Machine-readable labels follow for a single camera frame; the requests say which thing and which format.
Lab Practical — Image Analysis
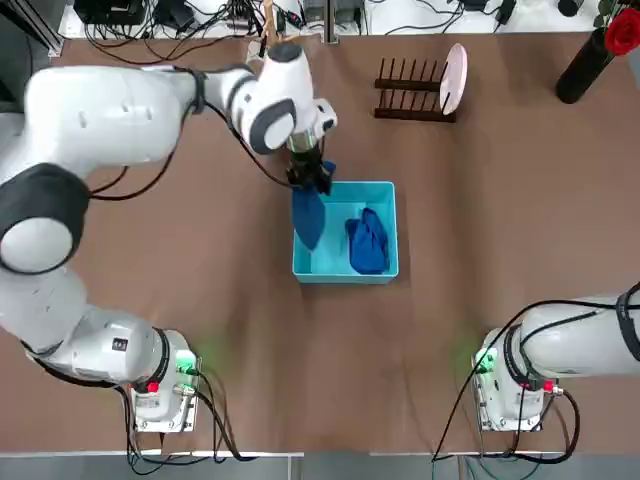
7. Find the dark wooden dish rack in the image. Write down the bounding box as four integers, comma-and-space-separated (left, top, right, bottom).
373, 57, 459, 123

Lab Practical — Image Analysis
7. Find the aluminium profile post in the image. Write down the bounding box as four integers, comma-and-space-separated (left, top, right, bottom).
324, 0, 342, 45

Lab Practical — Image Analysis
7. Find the pale pink round plate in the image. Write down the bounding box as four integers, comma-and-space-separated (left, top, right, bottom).
438, 43, 470, 115

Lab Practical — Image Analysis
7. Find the aluminium frame rail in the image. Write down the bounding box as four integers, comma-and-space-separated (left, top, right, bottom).
29, 0, 66, 57

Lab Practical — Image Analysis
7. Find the black vase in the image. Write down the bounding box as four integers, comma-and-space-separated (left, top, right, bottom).
555, 28, 621, 105

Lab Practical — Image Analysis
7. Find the dark navy square rag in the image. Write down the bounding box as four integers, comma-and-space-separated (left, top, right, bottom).
291, 159, 339, 251

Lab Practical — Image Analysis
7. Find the cyan plastic box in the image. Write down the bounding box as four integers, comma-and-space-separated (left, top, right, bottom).
291, 180, 403, 286

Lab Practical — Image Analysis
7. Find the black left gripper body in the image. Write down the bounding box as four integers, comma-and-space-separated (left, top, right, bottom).
288, 147, 326, 179

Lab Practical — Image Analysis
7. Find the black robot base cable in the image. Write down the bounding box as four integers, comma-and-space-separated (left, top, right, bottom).
117, 369, 261, 476
430, 297, 626, 464

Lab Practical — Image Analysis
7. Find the wooden mug stand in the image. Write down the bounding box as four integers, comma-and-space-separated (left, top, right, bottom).
259, 0, 301, 51

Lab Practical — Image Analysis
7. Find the bright blue square rag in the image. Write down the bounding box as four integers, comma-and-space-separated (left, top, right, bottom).
344, 207, 392, 276

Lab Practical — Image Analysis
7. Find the black box device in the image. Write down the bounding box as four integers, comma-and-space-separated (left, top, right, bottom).
73, 0, 146, 25

